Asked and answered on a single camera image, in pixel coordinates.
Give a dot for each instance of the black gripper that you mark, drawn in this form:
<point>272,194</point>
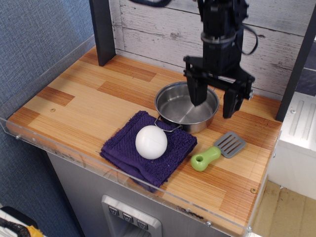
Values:
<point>220,67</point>

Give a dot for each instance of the stainless steel pot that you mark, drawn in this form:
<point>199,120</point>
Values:
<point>173,103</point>

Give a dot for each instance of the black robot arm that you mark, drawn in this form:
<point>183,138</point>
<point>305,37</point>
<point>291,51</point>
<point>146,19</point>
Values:
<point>222,19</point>

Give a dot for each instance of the white egg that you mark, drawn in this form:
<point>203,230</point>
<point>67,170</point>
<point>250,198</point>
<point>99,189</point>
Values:
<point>151,142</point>

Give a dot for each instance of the white ribbed appliance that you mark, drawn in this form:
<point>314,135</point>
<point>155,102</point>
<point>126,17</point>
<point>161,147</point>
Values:
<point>299,125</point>

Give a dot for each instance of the purple folded towel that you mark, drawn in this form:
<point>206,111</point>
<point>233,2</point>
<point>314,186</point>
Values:
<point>120,150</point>

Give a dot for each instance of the silver dispenser panel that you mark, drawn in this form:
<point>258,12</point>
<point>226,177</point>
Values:
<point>126,221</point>

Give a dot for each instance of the clear acrylic table guard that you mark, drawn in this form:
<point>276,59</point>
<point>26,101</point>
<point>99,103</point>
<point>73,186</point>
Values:
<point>27,64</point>

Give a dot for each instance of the yellow object bottom corner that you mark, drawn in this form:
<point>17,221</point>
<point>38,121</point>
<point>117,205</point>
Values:
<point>34,232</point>

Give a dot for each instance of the green handled grey spatula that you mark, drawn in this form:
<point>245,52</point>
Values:
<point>227,146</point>

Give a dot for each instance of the dark right upright post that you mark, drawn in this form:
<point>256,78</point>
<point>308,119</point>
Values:
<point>298,67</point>

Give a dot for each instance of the dark upright post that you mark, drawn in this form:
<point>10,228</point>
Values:
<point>103,31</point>
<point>298,67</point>

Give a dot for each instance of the dark left upright post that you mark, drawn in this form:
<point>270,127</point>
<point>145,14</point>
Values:
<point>103,31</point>

